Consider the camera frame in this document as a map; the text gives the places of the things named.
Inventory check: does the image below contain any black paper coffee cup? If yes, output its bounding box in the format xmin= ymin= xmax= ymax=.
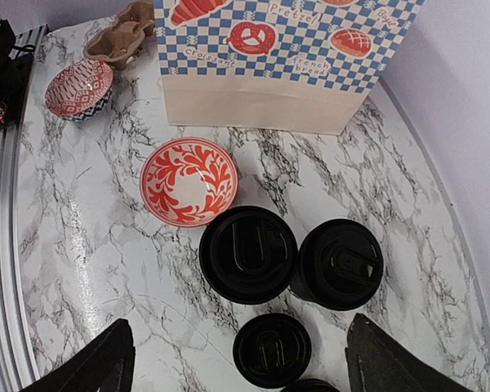
xmin=292 ymin=219 xmax=385 ymax=314

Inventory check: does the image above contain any aluminium front frame rail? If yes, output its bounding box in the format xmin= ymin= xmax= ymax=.
xmin=0 ymin=22 xmax=52 ymax=392

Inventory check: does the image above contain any red floral ceramic bowl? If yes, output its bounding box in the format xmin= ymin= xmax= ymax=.
xmin=140 ymin=137 xmax=238 ymax=228

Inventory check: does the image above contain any blue checkered paper bag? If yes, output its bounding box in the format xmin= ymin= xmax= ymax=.
xmin=154 ymin=0 xmax=421 ymax=135

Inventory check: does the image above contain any red geometric ceramic bowl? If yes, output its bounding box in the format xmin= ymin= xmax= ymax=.
xmin=45 ymin=60 xmax=114 ymax=122

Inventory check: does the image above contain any stack of black lids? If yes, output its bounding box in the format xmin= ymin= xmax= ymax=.
xmin=281 ymin=378 xmax=339 ymax=392

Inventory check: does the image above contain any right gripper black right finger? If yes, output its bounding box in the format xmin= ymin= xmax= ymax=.
xmin=345 ymin=314 xmax=468 ymax=391

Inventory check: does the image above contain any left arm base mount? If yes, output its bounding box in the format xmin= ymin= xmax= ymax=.
xmin=0 ymin=20 xmax=36 ymax=129

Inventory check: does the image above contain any brown cardboard cup carrier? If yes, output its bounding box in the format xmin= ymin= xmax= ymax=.
xmin=83 ymin=1 xmax=155 ymax=70

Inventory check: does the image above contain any black plastic cup lid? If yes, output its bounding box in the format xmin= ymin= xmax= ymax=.
xmin=297 ymin=219 xmax=385 ymax=314

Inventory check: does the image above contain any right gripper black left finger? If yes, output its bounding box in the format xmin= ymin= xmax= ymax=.
xmin=24 ymin=318 xmax=136 ymax=392

